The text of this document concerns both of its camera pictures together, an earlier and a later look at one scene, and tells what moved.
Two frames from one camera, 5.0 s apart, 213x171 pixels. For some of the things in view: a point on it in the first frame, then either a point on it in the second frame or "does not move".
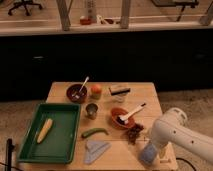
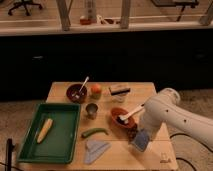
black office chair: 25,4 does not move
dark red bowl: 76,93 does not move
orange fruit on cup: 96,89 does not move
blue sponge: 149,153 → 141,140
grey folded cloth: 94,149 does not move
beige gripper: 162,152 → 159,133
